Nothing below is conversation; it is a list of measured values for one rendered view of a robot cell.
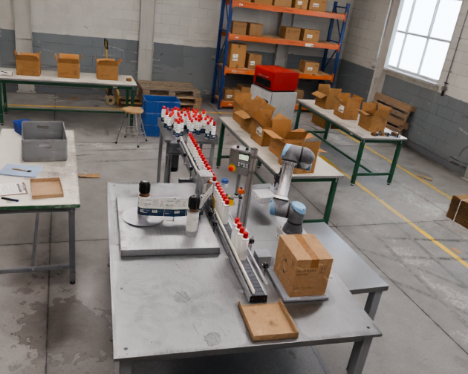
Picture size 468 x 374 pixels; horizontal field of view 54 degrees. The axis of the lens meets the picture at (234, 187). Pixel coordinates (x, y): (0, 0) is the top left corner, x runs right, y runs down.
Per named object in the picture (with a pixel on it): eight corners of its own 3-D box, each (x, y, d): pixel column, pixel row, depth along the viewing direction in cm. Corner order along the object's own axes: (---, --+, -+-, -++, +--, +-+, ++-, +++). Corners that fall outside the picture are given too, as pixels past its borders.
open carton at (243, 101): (224, 117, 674) (227, 91, 659) (252, 118, 691) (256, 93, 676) (234, 125, 641) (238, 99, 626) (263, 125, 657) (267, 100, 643)
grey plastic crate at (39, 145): (22, 141, 480) (21, 120, 471) (63, 141, 496) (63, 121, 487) (22, 162, 430) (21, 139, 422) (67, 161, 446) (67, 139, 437)
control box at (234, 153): (231, 168, 351) (235, 144, 344) (252, 173, 347) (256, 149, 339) (226, 171, 343) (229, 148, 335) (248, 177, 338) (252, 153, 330)
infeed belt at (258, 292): (199, 186, 421) (199, 182, 420) (208, 186, 424) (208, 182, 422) (251, 301, 277) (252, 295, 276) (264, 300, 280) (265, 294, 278)
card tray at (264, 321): (238, 306, 273) (238, 300, 272) (278, 303, 281) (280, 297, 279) (252, 341, 247) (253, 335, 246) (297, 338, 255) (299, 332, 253)
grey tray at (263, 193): (248, 190, 404) (249, 185, 402) (269, 188, 411) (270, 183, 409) (259, 203, 381) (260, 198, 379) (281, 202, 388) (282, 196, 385)
